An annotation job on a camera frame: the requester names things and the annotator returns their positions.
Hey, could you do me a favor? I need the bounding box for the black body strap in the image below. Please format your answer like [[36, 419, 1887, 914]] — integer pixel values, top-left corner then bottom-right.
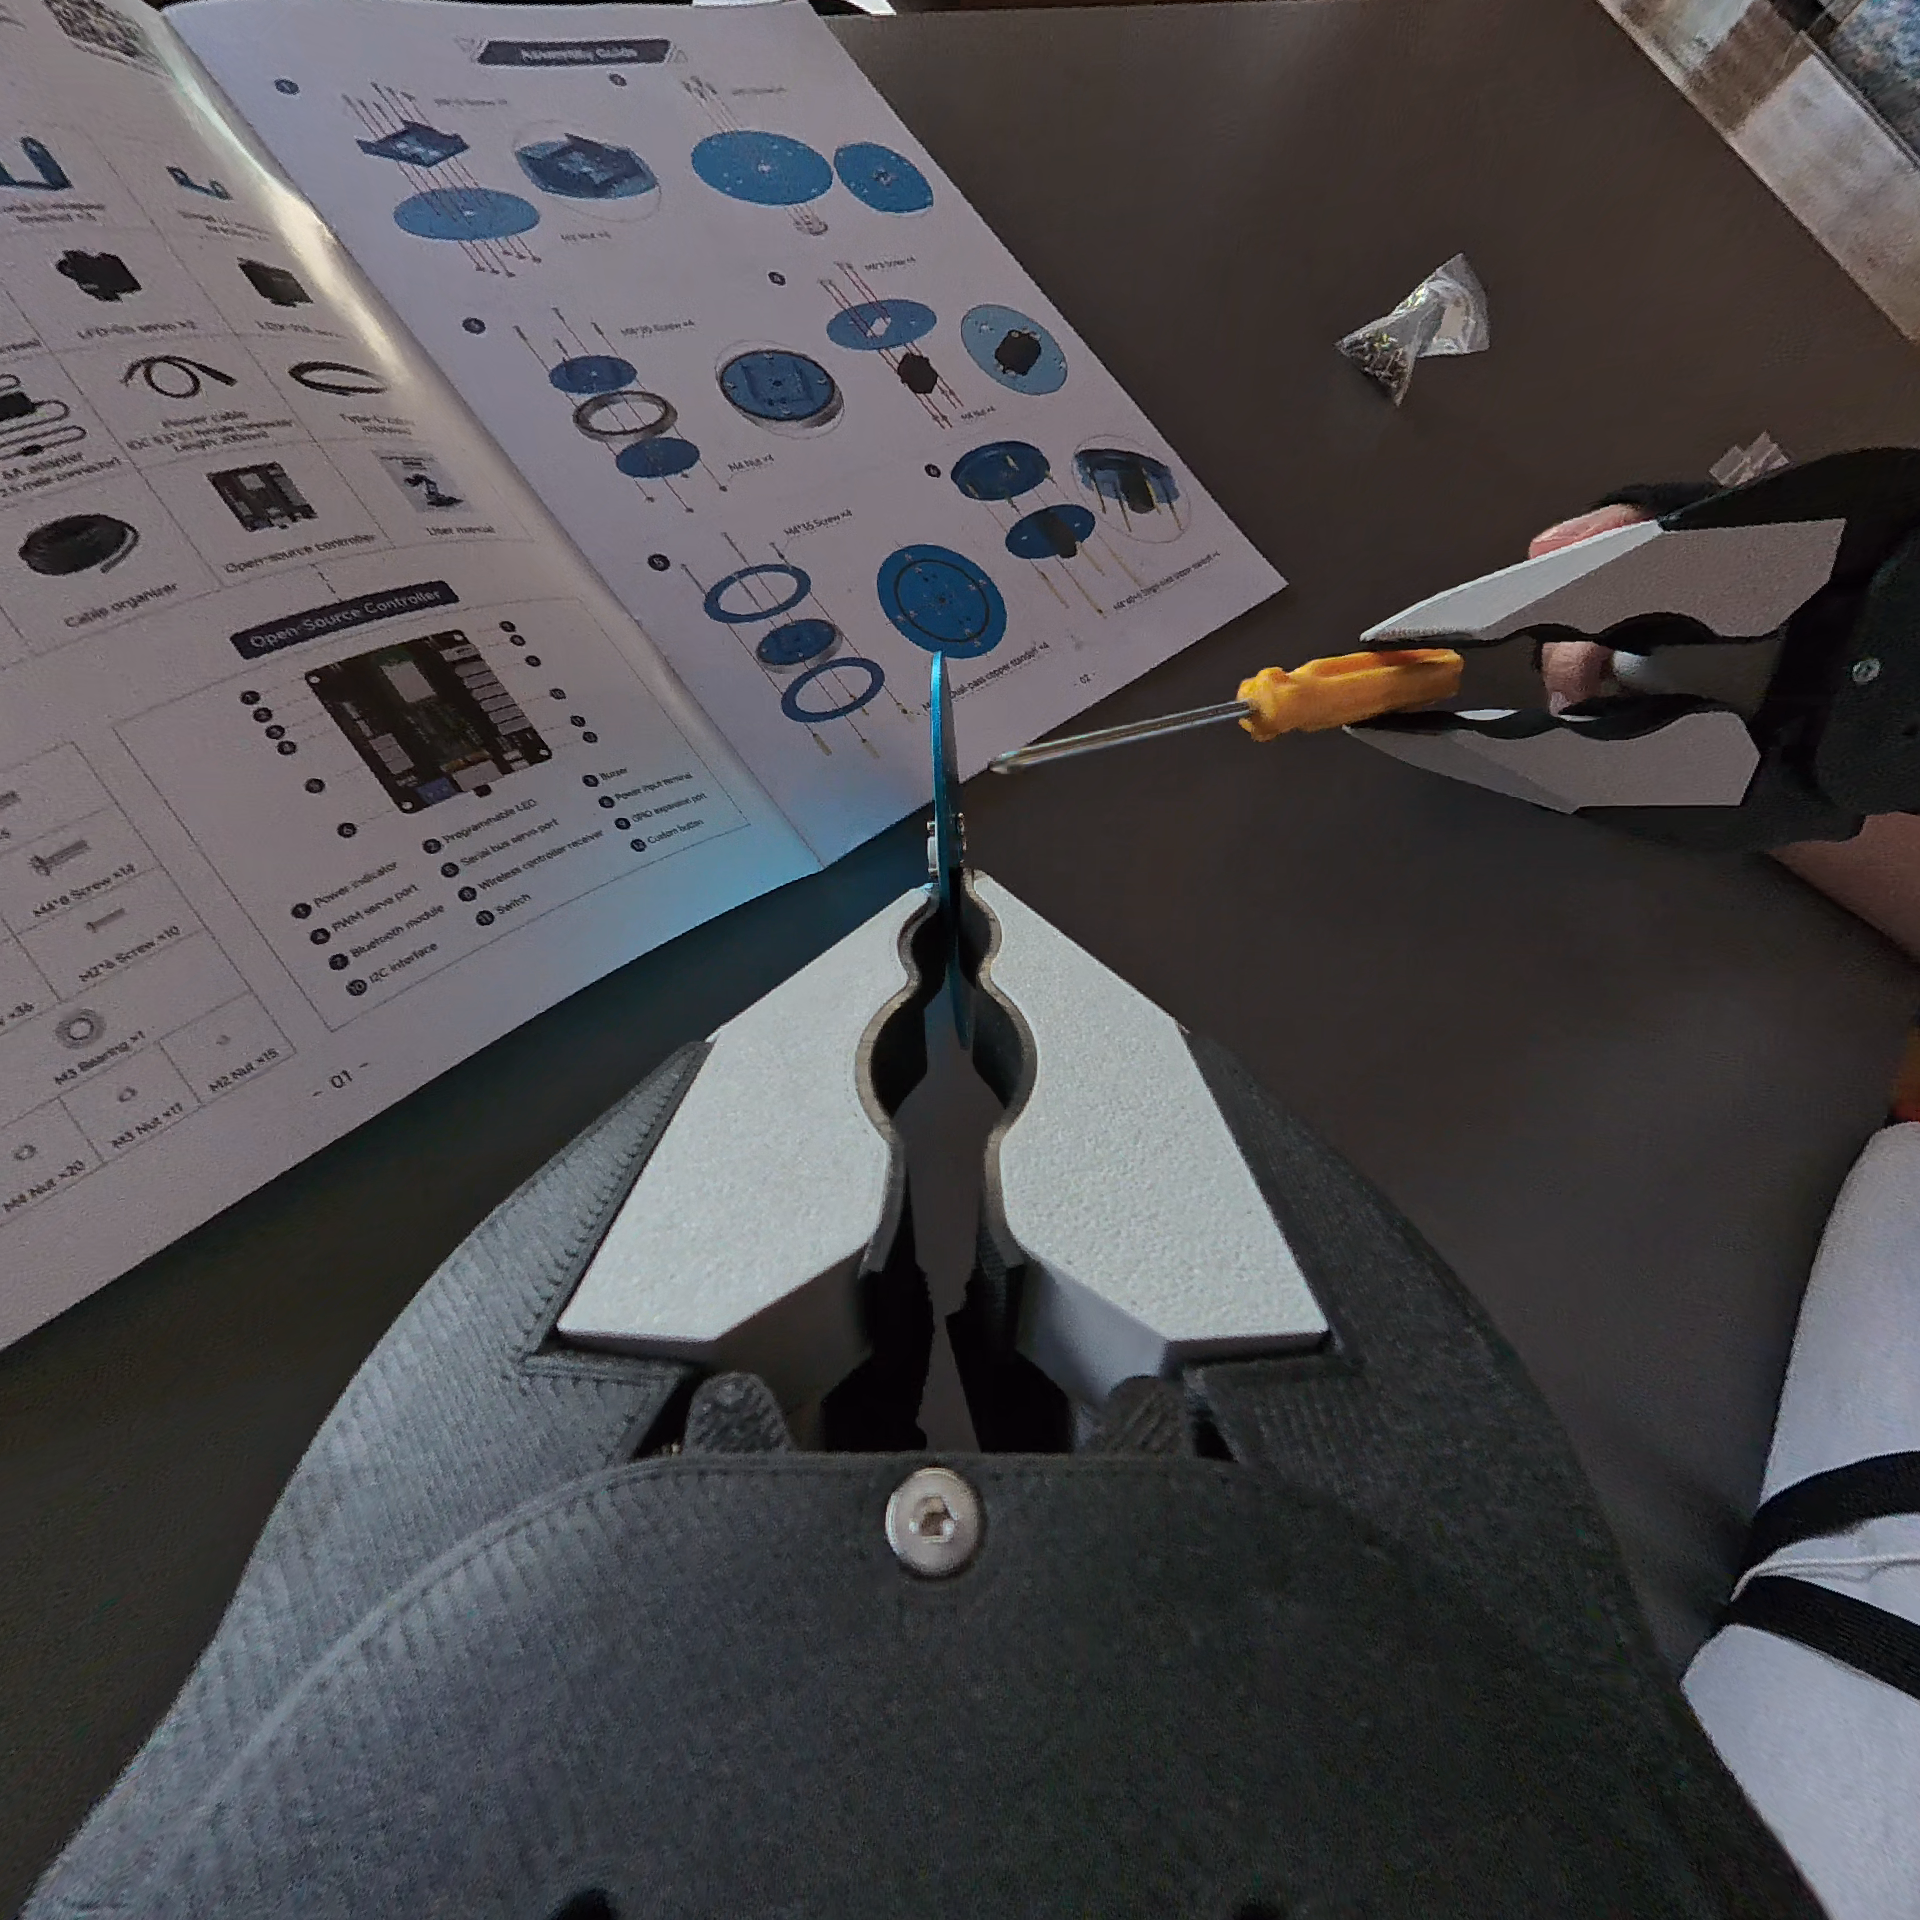
[[1740, 1459, 1920, 1570], [1716, 1575, 1920, 1676]]

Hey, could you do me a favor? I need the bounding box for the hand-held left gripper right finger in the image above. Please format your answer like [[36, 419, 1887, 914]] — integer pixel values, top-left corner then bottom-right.
[[972, 873, 1332, 1455]]

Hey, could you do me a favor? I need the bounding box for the blue round metal plate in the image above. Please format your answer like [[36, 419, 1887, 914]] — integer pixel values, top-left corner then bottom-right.
[[920, 649, 980, 1049]]

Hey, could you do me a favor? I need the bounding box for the open assembly manual booklet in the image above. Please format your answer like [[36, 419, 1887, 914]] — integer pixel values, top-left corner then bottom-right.
[[0, 0, 1290, 1353]]

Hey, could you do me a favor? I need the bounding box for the person's right hand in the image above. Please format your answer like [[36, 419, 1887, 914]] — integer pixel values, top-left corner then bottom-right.
[[1527, 480, 1714, 711]]

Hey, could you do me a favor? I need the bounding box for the yellow-handled screwdriver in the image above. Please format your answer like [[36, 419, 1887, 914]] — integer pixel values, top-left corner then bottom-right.
[[989, 647, 1464, 780]]

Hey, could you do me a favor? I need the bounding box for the person's right forearm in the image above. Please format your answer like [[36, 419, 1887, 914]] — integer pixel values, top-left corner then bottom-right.
[[1769, 813, 1920, 965]]

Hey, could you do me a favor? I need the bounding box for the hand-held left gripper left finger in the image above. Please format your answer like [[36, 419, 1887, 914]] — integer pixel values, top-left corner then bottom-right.
[[556, 885, 922, 1451]]

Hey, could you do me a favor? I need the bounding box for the clear bag of screws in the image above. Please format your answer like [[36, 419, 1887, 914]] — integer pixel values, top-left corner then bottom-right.
[[1335, 252, 1495, 408]]

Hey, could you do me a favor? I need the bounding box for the person's white shirt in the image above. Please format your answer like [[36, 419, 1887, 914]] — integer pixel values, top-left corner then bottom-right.
[[1680, 1117, 1920, 1920]]

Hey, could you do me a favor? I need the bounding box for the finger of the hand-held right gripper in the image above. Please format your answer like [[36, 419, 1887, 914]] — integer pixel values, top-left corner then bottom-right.
[[1341, 705, 1767, 819], [1357, 517, 1849, 655]]

